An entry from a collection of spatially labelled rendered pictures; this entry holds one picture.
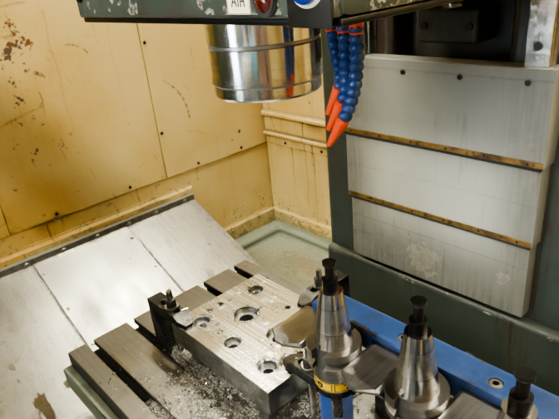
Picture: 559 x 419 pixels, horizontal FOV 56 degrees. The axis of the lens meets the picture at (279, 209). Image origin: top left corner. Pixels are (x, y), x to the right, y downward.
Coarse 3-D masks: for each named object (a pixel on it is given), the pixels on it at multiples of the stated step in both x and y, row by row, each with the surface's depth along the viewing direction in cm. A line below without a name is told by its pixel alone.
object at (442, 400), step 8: (392, 376) 54; (440, 376) 53; (384, 384) 53; (392, 384) 53; (440, 384) 52; (448, 384) 52; (384, 392) 53; (392, 392) 52; (440, 392) 51; (448, 392) 51; (384, 400) 54; (392, 400) 51; (400, 400) 51; (440, 400) 51; (448, 400) 51; (392, 408) 52; (400, 408) 52; (408, 408) 51; (416, 408) 50; (424, 408) 50; (432, 408) 50; (440, 408) 50; (392, 416) 52; (400, 416) 52; (408, 416) 52; (416, 416) 50; (424, 416) 50; (432, 416) 50
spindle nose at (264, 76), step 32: (224, 32) 68; (256, 32) 66; (288, 32) 67; (224, 64) 70; (256, 64) 68; (288, 64) 69; (320, 64) 74; (224, 96) 73; (256, 96) 70; (288, 96) 70
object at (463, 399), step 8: (464, 392) 52; (472, 392) 52; (456, 400) 52; (464, 400) 51; (472, 400) 51; (480, 400) 51; (448, 408) 51; (456, 408) 51; (464, 408) 51; (472, 408) 50; (480, 408) 50; (488, 408) 50; (496, 408) 50; (440, 416) 50; (448, 416) 50; (456, 416) 50; (464, 416) 50; (472, 416) 50; (480, 416) 50; (488, 416) 49; (496, 416) 49
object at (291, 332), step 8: (296, 312) 67; (304, 312) 67; (312, 312) 67; (288, 320) 65; (296, 320) 65; (304, 320) 65; (312, 320) 65; (272, 328) 65; (280, 328) 64; (288, 328) 64; (296, 328) 64; (304, 328) 64; (312, 328) 64; (280, 336) 63; (288, 336) 63; (296, 336) 63; (304, 336) 62; (280, 344) 62; (288, 344) 62; (296, 344) 61; (304, 344) 61
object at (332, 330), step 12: (324, 300) 56; (336, 300) 56; (324, 312) 57; (336, 312) 57; (324, 324) 57; (336, 324) 57; (348, 324) 58; (324, 336) 58; (336, 336) 57; (348, 336) 58; (324, 348) 58; (336, 348) 58
